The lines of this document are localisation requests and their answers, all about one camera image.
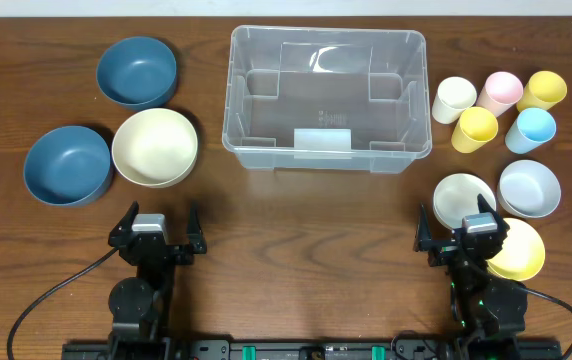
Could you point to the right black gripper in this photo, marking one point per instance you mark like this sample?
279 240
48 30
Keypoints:
444 249

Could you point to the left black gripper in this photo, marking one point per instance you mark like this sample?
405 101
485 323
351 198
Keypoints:
183 257

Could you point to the small white bowl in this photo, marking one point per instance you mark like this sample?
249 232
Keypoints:
456 197

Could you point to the small grey bowl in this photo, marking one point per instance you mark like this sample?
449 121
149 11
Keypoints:
528 189

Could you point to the light blue cup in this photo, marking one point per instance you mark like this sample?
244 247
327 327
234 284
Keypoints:
532 128

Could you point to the cream cup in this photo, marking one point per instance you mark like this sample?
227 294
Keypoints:
454 95

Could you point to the pink cup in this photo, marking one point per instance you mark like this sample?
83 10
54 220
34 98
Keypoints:
501 91

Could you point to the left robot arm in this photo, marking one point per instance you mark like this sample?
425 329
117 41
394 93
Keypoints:
140 305

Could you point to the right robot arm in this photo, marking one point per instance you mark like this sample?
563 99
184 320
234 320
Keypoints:
492 309

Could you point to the clear plastic storage container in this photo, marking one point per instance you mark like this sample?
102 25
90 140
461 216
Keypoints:
327 98

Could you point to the large cream bowl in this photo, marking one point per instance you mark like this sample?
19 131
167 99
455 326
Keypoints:
155 148

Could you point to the near yellow cup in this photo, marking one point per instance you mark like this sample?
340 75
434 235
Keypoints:
475 127

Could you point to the yellow cup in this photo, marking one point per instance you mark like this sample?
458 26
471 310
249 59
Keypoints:
475 127
544 90

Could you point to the near blue bowl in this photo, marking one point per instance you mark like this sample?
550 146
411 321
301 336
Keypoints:
68 166

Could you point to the blue bowl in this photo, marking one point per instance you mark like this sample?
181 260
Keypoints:
68 166
138 73

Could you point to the far yellow cup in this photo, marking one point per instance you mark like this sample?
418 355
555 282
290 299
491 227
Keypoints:
544 90

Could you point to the far blue bowl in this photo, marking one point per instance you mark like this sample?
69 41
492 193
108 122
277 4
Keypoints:
138 73

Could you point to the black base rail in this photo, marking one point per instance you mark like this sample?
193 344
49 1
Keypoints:
399 348

